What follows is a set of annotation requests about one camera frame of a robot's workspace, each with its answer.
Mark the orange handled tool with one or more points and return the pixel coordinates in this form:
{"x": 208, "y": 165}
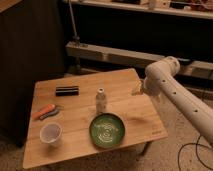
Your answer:
{"x": 44, "y": 110}

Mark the small clear bottle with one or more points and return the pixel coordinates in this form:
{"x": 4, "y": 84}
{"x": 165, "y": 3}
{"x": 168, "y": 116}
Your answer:
{"x": 101, "y": 101}

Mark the white upper shelf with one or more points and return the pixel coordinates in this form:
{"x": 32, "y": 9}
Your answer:
{"x": 142, "y": 8}

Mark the white shelf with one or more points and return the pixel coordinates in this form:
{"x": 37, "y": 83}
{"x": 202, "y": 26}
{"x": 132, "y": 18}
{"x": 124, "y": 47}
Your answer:
{"x": 138, "y": 59}
{"x": 142, "y": 8}

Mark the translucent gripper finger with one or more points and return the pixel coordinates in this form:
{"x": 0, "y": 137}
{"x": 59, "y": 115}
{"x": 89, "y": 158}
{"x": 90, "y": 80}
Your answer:
{"x": 138, "y": 90}

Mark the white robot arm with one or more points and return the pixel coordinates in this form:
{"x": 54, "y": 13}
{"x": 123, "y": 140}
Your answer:
{"x": 160, "y": 78}

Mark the wooden folding table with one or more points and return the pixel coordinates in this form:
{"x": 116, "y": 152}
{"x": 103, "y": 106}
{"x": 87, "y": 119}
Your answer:
{"x": 142, "y": 123}

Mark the green ceramic plate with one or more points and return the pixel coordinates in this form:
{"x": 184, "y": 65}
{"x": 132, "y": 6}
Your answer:
{"x": 107, "y": 131}

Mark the grey handled tool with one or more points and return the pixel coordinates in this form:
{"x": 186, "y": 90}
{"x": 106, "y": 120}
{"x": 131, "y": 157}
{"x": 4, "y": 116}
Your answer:
{"x": 49, "y": 114}

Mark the black handle on shelf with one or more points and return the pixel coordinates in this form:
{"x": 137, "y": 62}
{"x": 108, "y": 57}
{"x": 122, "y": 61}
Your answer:
{"x": 183, "y": 60}

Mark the black rectangular case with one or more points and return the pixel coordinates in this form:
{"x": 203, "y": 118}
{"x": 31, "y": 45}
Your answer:
{"x": 67, "y": 91}

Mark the white lower shelf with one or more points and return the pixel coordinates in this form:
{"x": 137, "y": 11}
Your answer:
{"x": 138, "y": 59}

